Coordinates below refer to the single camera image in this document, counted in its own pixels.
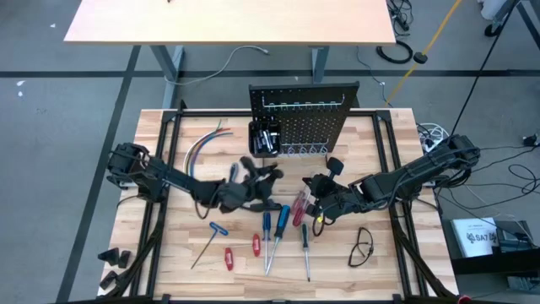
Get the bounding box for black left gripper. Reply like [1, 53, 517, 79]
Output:
[215, 155, 285, 214]

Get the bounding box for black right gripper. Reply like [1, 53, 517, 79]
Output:
[300, 156, 354, 221]

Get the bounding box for large blue black screwdriver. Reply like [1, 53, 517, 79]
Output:
[264, 204, 292, 278]

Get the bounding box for clear blue handled screwdriver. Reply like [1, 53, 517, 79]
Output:
[262, 210, 273, 274]

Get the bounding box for red T-handle hex key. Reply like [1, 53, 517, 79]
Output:
[197, 247, 235, 272]
[229, 232, 262, 258]

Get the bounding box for blue T-handle hex key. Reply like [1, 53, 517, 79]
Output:
[190, 221, 230, 270]

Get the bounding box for black plastic pegboard bin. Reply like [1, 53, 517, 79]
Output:
[247, 119, 283, 159]

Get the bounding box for black metal pegboard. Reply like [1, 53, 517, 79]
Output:
[247, 81, 361, 158]

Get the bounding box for black safety glasses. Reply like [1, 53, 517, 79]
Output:
[347, 226, 375, 269]

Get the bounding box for white printed booklet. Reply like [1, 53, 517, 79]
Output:
[450, 216, 500, 258]

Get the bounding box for light wooden desk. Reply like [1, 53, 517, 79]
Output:
[62, 0, 397, 110]

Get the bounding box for black side cart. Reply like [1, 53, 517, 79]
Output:
[440, 217, 540, 278]

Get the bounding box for white trash bin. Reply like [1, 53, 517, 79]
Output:
[478, 0, 507, 20]

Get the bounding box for metal wire ring holder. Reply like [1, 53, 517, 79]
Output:
[279, 142, 330, 158]

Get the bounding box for blue wire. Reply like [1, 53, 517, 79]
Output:
[191, 132, 235, 178]

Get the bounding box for white wire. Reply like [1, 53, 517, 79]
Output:
[183, 131, 213, 173]

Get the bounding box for metal multi-hook rail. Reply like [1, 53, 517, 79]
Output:
[260, 93, 346, 111]

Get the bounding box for white cable coil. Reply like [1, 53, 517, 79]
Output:
[415, 122, 451, 154]

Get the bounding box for grey cable with plug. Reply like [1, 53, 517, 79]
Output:
[164, 44, 271, 87]

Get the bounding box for coiled black floor cable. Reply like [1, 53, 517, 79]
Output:
[375, 39, 415, 66]

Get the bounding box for tangled floor cables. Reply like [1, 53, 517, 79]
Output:
[386, 0, 417, 34]

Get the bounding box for thin black taut cable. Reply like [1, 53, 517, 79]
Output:
[449, 0, 521, 137]

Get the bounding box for black floor cable loop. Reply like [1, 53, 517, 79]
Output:
[508, 163, 539, 199]

